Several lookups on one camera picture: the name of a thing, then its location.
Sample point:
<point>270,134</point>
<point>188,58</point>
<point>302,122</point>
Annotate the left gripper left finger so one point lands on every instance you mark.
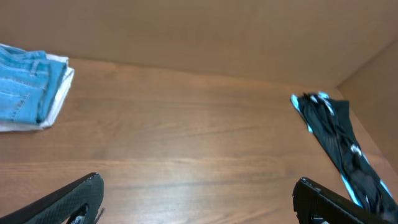
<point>77,202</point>

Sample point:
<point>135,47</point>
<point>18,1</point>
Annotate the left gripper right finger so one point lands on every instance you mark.
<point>314,203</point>

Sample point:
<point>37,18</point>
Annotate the light blue denim jeans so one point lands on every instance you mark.
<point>25,87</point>

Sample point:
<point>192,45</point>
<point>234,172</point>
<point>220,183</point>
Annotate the black patterned garment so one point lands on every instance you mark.
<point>339,137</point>

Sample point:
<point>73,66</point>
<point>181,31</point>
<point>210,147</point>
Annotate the folded beige trousers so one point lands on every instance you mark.
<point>59,99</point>

